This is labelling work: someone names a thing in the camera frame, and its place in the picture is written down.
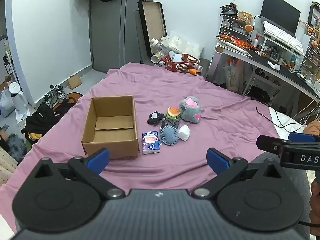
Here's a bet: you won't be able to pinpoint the white soft wad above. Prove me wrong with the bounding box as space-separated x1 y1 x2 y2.
177 125 190 141

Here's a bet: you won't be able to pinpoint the person hand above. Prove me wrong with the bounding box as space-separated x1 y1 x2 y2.
309 180 320 224

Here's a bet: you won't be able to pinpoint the red plastic basket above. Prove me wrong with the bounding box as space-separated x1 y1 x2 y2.
163 54 199 73

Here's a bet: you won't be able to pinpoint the blue denim pouch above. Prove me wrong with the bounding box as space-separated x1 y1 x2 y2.
159 126 178 146

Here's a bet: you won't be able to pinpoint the grey pink paw plush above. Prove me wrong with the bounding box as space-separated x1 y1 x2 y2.
179 96 201 124

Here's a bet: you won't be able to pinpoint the white keyboard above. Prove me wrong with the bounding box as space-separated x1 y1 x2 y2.
263 21 304 55

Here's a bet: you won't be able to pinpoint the burger plush toy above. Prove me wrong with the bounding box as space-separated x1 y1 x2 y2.
166 107 180 119

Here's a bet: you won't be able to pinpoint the black monitor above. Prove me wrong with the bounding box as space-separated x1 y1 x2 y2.
260 0 300 36

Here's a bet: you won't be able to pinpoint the grey door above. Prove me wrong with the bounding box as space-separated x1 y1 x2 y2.
89 0 151 73

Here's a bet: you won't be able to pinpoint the drawer organizer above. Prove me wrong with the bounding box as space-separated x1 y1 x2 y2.
219 15 249 41

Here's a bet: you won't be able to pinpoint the white humidifier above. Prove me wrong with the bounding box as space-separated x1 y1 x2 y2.
9 82 28 115

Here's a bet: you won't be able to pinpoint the clear plastic bags pile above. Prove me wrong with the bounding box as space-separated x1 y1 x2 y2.
161 31 203 59

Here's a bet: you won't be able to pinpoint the brown paper bag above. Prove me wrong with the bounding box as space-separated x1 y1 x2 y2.
67 74 82 89

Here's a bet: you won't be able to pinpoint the framed board leaning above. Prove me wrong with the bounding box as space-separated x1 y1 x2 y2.
137 1 167 56

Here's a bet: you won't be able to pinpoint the clear bag black pieces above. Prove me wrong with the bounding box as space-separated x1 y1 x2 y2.
161 118 180 129

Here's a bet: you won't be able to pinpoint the pink bed sheet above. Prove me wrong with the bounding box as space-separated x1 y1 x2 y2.
0 62 301 233

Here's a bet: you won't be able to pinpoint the cardboard box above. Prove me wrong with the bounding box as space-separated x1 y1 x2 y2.
81 95 139 159

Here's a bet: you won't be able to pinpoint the white cup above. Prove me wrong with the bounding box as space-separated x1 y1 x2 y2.
150 53 164 64

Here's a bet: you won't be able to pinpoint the orange bottle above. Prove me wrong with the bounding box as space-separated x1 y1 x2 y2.
188 69 201 76

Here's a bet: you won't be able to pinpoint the grey sneakers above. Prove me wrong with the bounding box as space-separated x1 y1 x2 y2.
44 85 68 108

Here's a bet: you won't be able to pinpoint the black felt patch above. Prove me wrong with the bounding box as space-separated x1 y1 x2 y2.
147 111 165 125

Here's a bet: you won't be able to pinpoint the black clothes pile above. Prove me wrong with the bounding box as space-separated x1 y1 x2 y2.
21 101 76 144

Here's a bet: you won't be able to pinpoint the white desk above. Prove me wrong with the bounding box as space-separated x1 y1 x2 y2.
206 37 319 102

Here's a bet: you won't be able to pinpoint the black cable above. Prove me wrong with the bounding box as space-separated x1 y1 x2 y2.
255 106 307 133

